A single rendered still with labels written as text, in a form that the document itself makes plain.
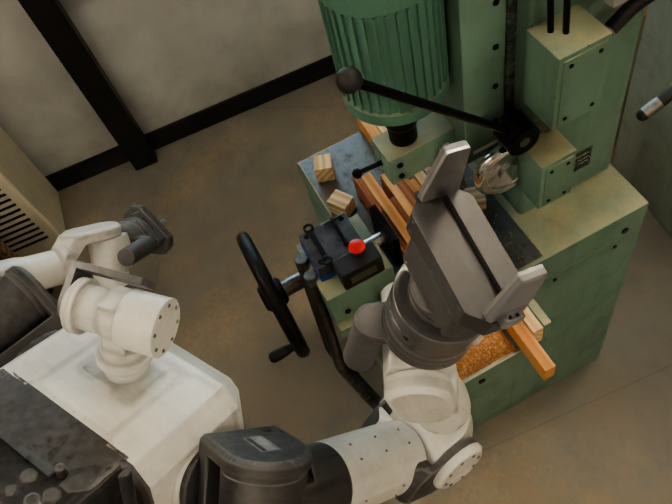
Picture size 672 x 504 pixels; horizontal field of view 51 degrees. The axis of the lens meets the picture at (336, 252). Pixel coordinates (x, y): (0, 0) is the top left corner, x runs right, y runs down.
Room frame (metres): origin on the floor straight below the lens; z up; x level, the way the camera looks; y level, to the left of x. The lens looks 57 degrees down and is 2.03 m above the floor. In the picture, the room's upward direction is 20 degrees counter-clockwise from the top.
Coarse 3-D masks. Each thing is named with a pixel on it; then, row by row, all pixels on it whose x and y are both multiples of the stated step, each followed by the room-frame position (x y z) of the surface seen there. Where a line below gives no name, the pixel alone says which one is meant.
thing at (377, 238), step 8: (376, 208) 0.74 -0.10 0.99; (376, 216) 0.72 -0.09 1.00; (376, 224) 0.72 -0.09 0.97; (384, 224) 0.70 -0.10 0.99; (376, 232) 0.74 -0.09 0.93; (384, 232) 0.69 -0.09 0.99; (392, 232) 0.68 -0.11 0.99; (368, 240) 0.70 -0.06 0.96; (376, 240) 0.70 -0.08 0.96; (384, 240) 0.69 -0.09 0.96; (392, 240) 0.66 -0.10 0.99; (392, 248) 0.66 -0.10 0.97; (400, 248) 0.66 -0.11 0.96; (392, 256) 0.67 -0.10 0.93; (400, 256) 0.66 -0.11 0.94; (400, 264) 0.66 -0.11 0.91
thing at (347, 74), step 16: (336, 80) 0.65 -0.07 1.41; (352, 80) 0.64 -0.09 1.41; (384, 96) 0.66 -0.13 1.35; (400, 96) 0.66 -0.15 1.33; (416, 96) 0.67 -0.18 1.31; (448, 112) 0.67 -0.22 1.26; (464, 112) 0.68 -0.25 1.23; (512, 112) 0.72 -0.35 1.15; (496, 128) 0.68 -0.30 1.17; (512, 128) 0.69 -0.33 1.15; (528, 128) 0.68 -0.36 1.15; (544, 128) 0.70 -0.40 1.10; (512, 144) 0.67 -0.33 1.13; (528, 144) 0.67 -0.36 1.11
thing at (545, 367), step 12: (360, 120) 1.01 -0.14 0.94; (372, 132) 0.96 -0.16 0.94; (408, 180) 0.82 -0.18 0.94; (516, 324) 0.46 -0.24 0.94; (516, 336) 0.44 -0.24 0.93; (528, 336) 0.43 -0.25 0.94; (528, 348) 0.41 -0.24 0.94; (540, 348) 0.40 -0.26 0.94; (540, 360) 0.38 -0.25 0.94; (540, 372) 0.37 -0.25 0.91; (552, 372) 0.37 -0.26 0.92
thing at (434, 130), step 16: (432, 112) 0.84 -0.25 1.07; (432, 128) 0.81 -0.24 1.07; (448, 128) 0.80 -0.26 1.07; (384, 144) 0.81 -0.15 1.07; (416, 144) 0.79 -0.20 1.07; (432, 144) 0.78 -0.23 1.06; (384, 160) 0.79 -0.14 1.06; (400, 160) 0.77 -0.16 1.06; (416, 160) 0.78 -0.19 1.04; (432, 160) 0.78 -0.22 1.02; (400, 176) 0.77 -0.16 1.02
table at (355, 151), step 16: (336, 144) 1.00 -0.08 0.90; (352, 144) 0.99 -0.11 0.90; (368, 144) 0.97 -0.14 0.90; (304, 160) 0.99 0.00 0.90; (336, 160) 0.96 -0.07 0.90; (352, 160) 0.94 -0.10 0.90; (368, 160) 0.93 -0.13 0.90; (304, 176) 0.96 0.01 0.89; (336, 176) 0.92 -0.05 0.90; (320, 192) 0.89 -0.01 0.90; (352, 192) 0.86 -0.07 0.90; (368, 224) 0.78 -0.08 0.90; (352, 320) 0.61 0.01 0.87; (512, 352) 0.43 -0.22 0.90; (496, 368) 0.42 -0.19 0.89; (512, 368) 0.42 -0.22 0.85; (480, 384) 0.41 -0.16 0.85
